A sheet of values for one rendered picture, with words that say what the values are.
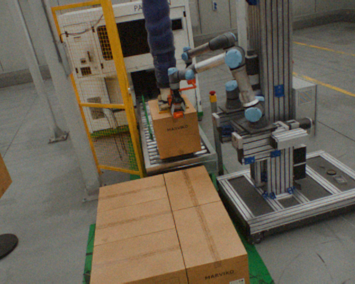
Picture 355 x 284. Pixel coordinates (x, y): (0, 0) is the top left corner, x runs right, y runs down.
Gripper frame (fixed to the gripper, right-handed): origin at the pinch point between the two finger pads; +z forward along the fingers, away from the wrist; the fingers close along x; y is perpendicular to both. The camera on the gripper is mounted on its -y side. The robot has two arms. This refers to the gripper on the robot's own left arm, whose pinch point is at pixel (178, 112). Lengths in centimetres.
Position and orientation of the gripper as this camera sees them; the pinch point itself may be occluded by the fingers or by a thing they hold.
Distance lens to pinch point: 264.4
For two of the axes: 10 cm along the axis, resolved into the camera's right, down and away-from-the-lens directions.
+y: -1.4, -4.0, 9.0
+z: 1.3, 9.0, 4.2
